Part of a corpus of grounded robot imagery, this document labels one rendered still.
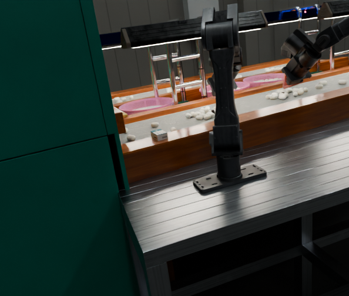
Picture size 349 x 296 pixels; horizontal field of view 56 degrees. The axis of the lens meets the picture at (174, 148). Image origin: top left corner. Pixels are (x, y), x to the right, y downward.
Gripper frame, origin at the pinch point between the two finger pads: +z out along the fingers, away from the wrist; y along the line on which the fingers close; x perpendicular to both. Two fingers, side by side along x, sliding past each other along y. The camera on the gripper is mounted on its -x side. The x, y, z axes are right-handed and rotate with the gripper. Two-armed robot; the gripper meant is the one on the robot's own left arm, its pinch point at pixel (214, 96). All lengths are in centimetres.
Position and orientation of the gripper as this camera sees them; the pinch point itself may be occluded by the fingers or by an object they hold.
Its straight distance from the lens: 133.3
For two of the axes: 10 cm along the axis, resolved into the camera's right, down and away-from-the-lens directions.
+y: -9.0, 2.5, -3.5
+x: 3.6, 8.8, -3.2
